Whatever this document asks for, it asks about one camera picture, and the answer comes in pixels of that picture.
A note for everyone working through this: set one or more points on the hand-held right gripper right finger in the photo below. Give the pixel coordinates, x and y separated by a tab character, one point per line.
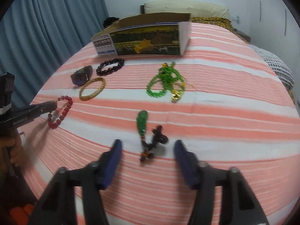
185	166

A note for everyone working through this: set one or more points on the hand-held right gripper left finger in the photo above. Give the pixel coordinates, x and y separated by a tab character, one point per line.
112	166

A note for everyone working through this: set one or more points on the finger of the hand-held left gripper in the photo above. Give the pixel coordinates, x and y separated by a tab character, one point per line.
44	107

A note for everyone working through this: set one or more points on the printed cardboard box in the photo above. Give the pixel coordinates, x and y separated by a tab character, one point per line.
145	42

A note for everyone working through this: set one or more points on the person's left hand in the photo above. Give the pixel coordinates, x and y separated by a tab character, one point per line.
15	150

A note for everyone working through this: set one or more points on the blue face wristwatch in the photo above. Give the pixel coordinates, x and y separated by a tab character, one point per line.
78	79

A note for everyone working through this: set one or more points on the gold bangle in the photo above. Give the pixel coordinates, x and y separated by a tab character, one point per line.
102	85

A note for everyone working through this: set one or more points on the blue curtain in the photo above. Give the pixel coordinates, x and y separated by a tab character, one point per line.
46	28

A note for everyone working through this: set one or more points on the orange pants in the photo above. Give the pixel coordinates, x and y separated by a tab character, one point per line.
22	214

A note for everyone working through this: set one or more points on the pile of clothes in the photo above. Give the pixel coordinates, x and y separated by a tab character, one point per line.
110	21

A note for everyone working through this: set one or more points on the grey checked blanket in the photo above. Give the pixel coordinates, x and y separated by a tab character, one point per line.
279	68

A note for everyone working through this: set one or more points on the dark wooden nightstand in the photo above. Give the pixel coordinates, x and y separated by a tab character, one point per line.
243	36

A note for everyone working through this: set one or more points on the cream padded headboard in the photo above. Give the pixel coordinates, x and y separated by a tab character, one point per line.
199	8

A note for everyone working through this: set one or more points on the white wardrobe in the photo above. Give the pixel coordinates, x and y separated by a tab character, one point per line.
269	16

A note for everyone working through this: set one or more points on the white wall socket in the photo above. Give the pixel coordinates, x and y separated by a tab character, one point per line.
236	20

